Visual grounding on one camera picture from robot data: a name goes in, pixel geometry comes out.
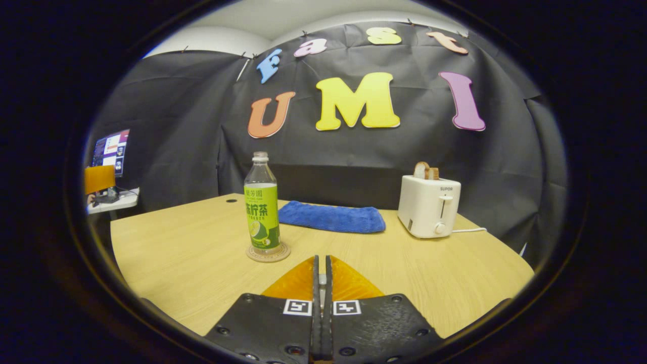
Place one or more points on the white toaster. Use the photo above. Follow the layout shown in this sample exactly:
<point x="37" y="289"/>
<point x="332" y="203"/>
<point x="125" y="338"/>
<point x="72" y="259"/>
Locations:
<point x="427" y="207"/>

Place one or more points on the blue folded towel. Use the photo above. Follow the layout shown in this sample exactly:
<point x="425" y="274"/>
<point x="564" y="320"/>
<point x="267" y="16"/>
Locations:
<point x="333" y="217"/>

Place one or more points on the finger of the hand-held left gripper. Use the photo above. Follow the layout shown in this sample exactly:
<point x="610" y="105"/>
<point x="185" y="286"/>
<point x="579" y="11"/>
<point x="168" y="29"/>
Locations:
<point x="99" y="179"/>

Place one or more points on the round wooden coaster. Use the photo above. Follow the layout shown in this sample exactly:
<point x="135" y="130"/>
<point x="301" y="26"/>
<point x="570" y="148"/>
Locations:
<point x="285" y="253"/>

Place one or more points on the brown bread slice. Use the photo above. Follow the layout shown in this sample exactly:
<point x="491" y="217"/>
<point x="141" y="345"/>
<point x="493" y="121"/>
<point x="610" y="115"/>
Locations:
<point x="434" y="174"/>

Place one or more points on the green label water bottle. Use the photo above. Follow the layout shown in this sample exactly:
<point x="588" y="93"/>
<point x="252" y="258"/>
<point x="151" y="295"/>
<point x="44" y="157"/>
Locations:
<point x="262" y="212"/>

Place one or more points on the pale bread slice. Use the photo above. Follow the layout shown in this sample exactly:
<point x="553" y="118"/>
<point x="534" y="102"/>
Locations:
<point x="421" y="170"/>

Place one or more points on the black backdrop cloth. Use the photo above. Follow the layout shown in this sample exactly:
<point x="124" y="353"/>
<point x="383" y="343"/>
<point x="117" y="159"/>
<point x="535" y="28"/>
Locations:
<point x="177" y="151"/>

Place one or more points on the white side desk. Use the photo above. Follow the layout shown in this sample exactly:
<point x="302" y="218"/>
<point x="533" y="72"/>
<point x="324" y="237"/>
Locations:
<point x="126" y="200"/>

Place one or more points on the computer monitor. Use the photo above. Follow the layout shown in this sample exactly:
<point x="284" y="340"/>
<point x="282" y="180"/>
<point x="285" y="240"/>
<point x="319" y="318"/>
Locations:
<point x="112" y="149"/>

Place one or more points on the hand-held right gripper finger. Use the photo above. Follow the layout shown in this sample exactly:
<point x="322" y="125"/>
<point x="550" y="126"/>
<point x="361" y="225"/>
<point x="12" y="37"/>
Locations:
<point x="328" y="283"/>
<point x="316" y="283"/>

